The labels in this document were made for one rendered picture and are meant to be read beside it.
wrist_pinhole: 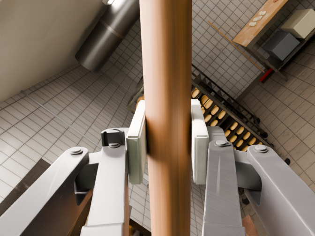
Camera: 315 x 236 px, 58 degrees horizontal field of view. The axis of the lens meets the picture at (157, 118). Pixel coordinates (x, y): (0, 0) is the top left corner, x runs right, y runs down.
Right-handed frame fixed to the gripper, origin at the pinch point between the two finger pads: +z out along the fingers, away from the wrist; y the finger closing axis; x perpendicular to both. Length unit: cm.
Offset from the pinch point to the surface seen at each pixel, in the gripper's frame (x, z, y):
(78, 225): -112, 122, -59
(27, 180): -85, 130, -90
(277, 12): 7, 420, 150
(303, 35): -27, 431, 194
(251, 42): -34, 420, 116
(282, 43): -38, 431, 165
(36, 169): -85, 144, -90
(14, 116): -60, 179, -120
